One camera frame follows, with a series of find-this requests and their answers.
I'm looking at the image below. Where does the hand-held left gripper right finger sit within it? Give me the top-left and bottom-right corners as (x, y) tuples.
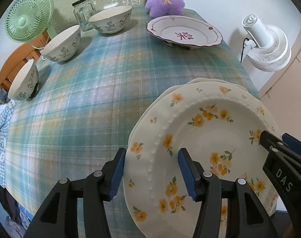
(178, 148), (293, 238)

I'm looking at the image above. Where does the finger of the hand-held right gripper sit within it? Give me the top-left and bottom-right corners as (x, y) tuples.
(281, 133), (301, 159)
(260, 130), (301, 229)

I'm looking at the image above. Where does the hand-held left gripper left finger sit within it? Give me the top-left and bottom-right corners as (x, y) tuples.
(24, 147), (127, 238)

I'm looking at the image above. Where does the yellow flower plate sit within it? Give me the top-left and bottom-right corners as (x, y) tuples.
(123, 81), (281, 238)

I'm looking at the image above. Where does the cream plate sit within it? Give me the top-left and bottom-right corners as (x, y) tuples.
(129, 78), (281, 144)

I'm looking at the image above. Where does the small blue floral bowl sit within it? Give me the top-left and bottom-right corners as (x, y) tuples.
(8, 59), (40, 102)

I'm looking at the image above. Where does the red patterned plate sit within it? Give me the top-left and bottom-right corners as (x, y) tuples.
(147, 15), (223, 50)

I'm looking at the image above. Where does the medium blue floral bowl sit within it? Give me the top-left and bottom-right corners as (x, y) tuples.
(41, 25), (81, 62)

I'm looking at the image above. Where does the large blue floral bowl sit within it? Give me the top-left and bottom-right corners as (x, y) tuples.
(88, 5), (133, 34)

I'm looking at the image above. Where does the beige door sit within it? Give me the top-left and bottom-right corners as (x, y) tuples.
(258, 22), (301, 102)

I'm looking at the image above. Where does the plaid tablecloth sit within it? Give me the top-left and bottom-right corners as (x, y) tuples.
(4, 6), (261, 238)

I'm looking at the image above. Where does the white floor fan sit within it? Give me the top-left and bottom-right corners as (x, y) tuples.
(241, 14), (292, 72)

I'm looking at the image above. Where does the dark cloth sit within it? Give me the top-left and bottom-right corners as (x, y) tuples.
(0, 185), (24, 228)

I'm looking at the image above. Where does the blue checked printed cloth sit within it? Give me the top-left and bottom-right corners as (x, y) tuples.
(0, 100), (16, 186)

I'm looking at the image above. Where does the wooden headboard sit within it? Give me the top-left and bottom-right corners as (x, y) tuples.
(0, 30), (52, 90)

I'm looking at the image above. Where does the glass jar with black lid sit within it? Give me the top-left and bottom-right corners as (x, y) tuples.
(72, 0), (96, 32)

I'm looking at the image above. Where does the green desk fan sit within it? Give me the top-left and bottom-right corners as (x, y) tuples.
(5, 0), (58, 49)

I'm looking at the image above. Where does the black fan cable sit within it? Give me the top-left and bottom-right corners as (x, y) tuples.
(240, 37), (250, 63)

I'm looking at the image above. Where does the white fan cable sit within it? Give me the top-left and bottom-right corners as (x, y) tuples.
(29, 36), (52, 60)

